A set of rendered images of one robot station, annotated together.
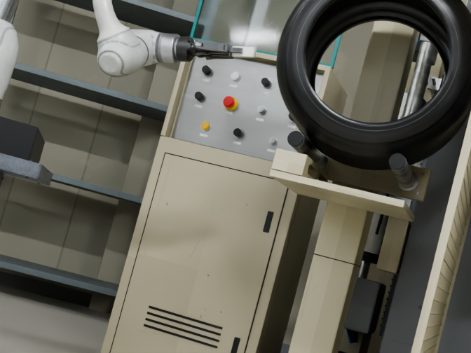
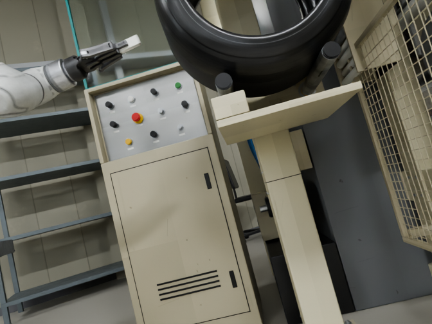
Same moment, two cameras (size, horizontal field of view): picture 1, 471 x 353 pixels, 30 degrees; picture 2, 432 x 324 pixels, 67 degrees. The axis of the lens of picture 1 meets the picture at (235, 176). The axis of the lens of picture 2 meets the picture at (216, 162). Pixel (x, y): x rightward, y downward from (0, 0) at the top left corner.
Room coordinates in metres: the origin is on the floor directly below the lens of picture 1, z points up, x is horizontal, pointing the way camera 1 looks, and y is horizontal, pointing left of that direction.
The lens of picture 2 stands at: (1.58, 0.12, 0.63)
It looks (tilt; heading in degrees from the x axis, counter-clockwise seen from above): 5 degrees up; 347
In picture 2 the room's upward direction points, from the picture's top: 15 degrees counter-clockwise
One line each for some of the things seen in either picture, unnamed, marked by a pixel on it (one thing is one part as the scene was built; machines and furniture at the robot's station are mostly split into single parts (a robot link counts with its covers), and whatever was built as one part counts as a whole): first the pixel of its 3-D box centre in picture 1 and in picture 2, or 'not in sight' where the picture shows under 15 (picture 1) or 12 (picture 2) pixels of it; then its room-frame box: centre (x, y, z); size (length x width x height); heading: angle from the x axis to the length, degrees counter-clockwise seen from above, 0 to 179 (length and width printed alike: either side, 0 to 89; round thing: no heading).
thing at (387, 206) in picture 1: (345, 195); (281, 118); (2.48, -0.32, 0.80); 0.37 x 0.36 x 0.02; 73
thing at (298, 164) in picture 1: (301, 171); (233, 119); (2.52, -0.18, 0.83); 0.36 x 0.09 x 0.06; 163
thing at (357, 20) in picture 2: not in sight; (357, 38); (2.58, -0.74, 1.05); 0.20 x 0.15 x 0.30; 163
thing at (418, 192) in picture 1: (362, 171); (268, 101); (2.65, -0.37, 0.90); 0.40 x 0.03 x 0.10; 73
